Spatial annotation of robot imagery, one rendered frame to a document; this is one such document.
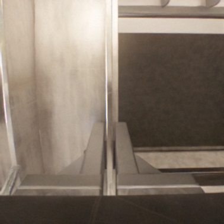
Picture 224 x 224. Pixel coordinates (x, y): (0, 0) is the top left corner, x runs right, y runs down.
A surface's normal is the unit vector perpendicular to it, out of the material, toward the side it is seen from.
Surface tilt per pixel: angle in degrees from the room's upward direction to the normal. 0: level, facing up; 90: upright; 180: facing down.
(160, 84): 4
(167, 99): 13
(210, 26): 0
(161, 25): 0
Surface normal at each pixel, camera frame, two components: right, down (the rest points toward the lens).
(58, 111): 0.01, 0.14
